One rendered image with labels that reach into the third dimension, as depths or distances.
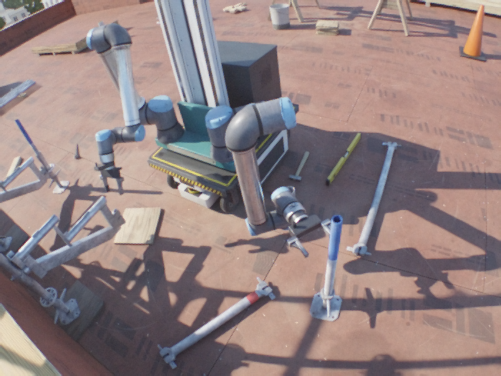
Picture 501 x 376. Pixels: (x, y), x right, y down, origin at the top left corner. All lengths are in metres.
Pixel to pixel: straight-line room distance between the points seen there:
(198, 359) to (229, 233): 0.81
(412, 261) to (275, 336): 0.87
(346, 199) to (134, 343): 1.56
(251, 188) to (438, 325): 1.19
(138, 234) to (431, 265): 1.84
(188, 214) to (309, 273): 0.89
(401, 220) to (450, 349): 0.85
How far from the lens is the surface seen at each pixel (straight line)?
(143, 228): 2.20
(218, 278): 1.83
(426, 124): 2.90
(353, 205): 2.07
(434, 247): 2.00
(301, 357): 1.62
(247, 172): 1.22
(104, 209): 1.97
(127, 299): 1.99
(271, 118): 1.10
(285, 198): 1.41
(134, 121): 1.76
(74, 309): 2.13
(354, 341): 1.65
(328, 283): 1.40
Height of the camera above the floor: 1.58
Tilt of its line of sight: 44 degrees down
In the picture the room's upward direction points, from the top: 9 degrees counter-clockwise
